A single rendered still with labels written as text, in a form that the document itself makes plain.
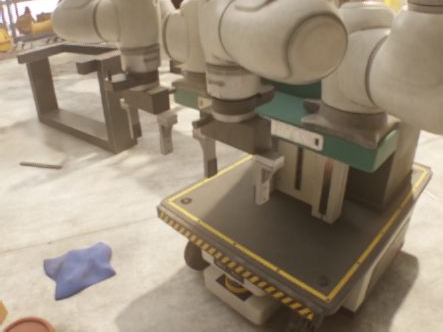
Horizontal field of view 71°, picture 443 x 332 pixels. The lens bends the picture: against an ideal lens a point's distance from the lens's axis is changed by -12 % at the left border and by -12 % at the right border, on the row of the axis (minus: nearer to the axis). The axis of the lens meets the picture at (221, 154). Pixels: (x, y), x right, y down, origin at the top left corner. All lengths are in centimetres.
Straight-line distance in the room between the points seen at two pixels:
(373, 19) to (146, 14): 44
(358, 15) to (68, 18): 61
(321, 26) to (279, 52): 5
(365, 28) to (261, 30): 35
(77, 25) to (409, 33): 66
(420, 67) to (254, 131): 28
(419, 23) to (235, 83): 29
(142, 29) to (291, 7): 44
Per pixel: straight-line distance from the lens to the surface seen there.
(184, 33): 100
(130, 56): 77
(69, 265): 151
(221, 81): 55
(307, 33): 35
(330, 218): 114
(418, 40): 56
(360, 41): 68
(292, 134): 82
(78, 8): 83
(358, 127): 75
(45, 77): 316
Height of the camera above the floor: 103
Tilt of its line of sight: 28 degrees down
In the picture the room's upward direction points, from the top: 2 degrees counter-clockwise
